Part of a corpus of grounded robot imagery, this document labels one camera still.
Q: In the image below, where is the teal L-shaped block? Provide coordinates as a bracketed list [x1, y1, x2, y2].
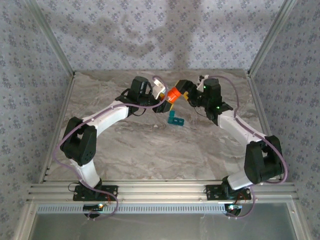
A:
[166, 110, 186, 127]

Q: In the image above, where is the grey metal lower panel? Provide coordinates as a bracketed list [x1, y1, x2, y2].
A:
[32, 202, 298, 240]

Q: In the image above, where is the aluminium table side rail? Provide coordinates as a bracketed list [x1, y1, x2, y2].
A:
[27, 72, 76, 185]
[246, 72, 286, 182]

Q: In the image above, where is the aluminium corner post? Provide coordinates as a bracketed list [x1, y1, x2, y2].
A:
[23, 0, 76, 77]
[247, 0, 301, 77]

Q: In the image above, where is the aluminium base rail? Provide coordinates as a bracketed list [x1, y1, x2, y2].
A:
[26, 180, 299, 203]

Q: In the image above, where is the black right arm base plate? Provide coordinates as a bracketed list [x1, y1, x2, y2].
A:
[205, 184, 252, 201]

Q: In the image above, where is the grey slotted cable duct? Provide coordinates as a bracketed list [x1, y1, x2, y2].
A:
[36, 203, 227, 215]

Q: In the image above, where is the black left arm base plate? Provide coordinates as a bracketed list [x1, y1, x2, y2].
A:
[72, 184, 119, 202]

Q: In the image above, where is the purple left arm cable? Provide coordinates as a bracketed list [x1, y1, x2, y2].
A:
[54, 74, 171, 222]

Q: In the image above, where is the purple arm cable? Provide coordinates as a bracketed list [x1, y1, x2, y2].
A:
[206, 74, 289, 221]
[54, 74, 171, 222]

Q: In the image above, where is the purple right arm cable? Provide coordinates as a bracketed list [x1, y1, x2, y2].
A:
[206, 74, 289, 221]

